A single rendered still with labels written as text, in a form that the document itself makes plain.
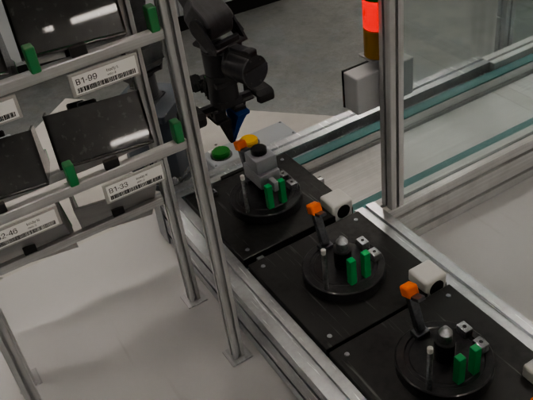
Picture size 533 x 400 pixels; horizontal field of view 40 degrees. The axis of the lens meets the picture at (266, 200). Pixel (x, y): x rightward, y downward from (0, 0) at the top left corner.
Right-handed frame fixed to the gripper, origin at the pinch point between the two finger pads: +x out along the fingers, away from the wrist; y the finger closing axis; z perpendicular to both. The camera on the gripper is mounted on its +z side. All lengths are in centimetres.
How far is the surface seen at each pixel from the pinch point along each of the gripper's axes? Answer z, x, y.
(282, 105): 164, 109, -102
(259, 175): -14.0, 3.1, 1.9
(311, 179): -11.1, 11.7, -10.7
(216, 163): 8.3, 12.7, 0.9
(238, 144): -4.4, 1.6, 0.8
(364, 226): -29.3, 11.6, -10.1
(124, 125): -27.7, -24.9, 27.3
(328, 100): 153, 109, -122
